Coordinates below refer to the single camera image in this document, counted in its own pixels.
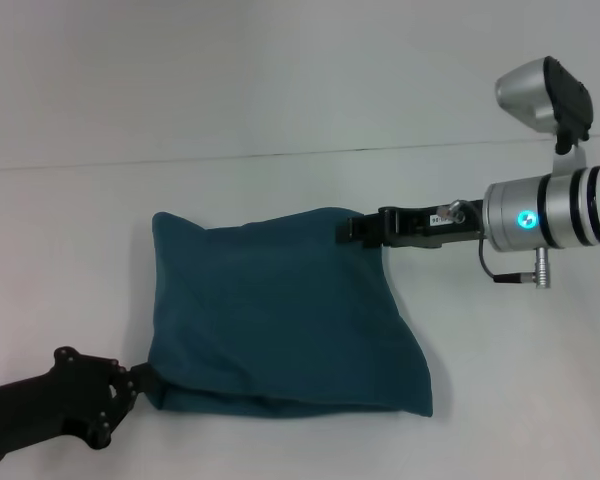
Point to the blue shirt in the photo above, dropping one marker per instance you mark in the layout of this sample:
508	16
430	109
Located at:
280	310

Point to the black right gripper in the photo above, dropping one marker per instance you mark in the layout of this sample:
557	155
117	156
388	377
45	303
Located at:
430	227

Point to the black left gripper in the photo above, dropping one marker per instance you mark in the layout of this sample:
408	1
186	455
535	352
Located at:
55	400

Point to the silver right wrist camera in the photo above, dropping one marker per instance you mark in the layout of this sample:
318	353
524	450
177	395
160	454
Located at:
545	105

